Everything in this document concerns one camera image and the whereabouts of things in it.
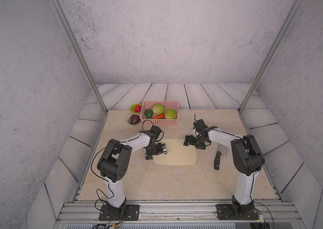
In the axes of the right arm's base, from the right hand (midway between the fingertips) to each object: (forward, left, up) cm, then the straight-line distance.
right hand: (189, 144), depth 97 cm
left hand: (-7, +18, -1) cm, 19 cm away
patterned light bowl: (+20, +45, +2) cm, 49 cm away
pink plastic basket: (+37, +15, +3) cm, 40 cm away
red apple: (+31, +39, +5) cm, 50 cm away
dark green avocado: (+28, +30, +2) cm, 41 cm away
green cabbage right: (+23, +13, +6) cm, 27 cm away
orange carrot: (+26, +22, 0) cm, 34 cm away
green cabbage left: (+30, +22, +4) cm, 37 cm away
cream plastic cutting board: (-6, +9, -2) cm, 11 cm away
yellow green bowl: (+33, +44, +3) cm, 55 cm away
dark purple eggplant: (+19, +39, +5) cm, 44 cm away
